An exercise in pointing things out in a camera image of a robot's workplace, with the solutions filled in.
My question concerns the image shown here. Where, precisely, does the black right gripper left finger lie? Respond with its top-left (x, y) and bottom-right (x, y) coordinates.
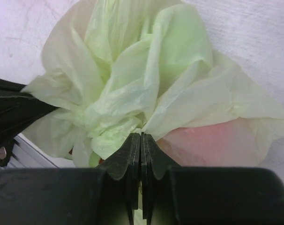
top-left (0, 134), bottom-right (140, 225)

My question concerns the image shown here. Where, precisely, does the front aluminium mounting rail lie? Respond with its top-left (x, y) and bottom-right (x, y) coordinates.
top-left (0, 136), bottom-right (58, 168)

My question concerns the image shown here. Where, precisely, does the light green plastic bag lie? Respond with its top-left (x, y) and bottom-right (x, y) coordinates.
top-left (23, 0), bottom-right (284, 167)

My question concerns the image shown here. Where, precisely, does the peach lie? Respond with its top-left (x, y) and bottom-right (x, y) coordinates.
top-left (157, 119), bottom-right (266, 166)

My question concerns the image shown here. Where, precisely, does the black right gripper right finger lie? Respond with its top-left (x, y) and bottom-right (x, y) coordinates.
top-left (141, 134), bottom-right (284, 225)

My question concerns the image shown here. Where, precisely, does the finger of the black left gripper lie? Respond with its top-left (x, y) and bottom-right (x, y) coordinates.
top-left (0, 79), bottom-right (58, 147)

